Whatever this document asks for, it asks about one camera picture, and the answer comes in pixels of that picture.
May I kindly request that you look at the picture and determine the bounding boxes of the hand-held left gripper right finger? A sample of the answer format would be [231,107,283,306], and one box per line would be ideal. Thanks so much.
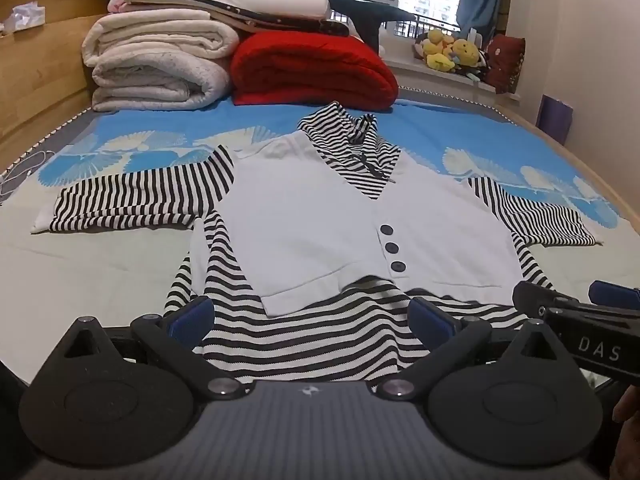
[374,297,587,402]

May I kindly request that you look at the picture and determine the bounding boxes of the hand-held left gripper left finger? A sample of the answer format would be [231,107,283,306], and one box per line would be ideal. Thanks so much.
[35,296,249,402]

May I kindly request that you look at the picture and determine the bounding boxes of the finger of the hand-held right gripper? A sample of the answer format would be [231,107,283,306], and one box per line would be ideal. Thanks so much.
[514,281,583,320]
[589,280,640,313]

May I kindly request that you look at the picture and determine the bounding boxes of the striped shirt with white vest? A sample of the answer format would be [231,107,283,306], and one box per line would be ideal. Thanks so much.
[31,101,603,391]

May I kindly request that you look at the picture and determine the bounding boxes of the person's right hand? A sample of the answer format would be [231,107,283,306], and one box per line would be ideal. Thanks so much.
[612,387,640,480]

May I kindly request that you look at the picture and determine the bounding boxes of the blue and white printed bedsheet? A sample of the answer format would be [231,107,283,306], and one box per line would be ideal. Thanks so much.
[0,92,640,386]

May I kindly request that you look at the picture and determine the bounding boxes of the purple bag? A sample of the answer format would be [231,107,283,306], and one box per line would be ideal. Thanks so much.
[536,94,573,143]

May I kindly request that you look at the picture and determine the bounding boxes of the dark red cushion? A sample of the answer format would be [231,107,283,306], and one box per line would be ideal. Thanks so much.
[485,34,527,95]

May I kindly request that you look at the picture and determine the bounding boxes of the white folded quilt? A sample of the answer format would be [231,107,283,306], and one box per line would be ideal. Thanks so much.
[82,10,241,112]

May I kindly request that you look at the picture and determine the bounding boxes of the red folded blanket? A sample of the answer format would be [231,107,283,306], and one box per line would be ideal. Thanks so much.
[231,31,399,111]

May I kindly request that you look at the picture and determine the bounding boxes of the dark dotted cloth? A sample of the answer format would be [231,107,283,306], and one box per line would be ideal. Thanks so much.
[190,0,351,38]

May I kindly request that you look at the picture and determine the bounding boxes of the white folded cloth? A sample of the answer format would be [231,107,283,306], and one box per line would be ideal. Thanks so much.
[122,0,331,22]

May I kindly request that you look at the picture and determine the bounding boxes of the wooden bed frame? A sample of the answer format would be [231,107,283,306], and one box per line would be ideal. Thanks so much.
[0,0,640,241]

